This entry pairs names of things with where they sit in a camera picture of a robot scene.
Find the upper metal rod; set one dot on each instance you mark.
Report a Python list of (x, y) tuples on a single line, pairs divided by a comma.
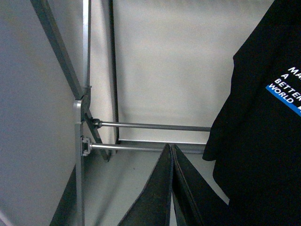
[(152, 126)]

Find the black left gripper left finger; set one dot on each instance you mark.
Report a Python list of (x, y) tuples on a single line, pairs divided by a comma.
[(152, 206)]

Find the metal display frame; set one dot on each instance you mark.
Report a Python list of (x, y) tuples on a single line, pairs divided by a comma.
[(82, 93)]

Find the lower metal rod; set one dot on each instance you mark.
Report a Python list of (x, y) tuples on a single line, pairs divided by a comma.
[(127, 147)]

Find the black printed t-shirt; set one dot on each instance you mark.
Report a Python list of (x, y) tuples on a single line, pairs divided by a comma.
[(255, 140)]

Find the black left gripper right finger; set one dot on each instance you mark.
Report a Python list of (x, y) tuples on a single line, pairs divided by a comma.
[(195, 202)]

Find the metal rod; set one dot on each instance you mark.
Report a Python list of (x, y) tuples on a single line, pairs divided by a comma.
[(152, 126), (127, 147)]

